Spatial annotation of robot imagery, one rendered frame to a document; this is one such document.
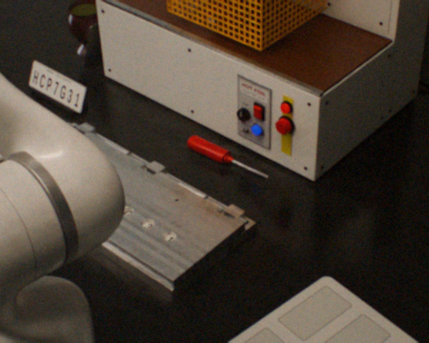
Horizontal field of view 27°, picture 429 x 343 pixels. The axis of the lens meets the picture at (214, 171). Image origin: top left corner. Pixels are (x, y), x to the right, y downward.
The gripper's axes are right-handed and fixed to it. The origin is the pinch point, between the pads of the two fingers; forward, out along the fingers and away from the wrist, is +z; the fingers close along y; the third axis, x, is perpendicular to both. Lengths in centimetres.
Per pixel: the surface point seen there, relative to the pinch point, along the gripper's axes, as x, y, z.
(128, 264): 12.4, 16.1, 7.0
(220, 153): 5.7, 8.4, 36.6
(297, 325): 40.6, 15.2, 14.7
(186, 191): 9.4, 9.9, 23.5
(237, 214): 19.6, 10.0, 25.0
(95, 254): 5.2, 18.0, 6.6
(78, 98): -26.8, 8.7, 30.8
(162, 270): 19.3, 13.6, 7.5
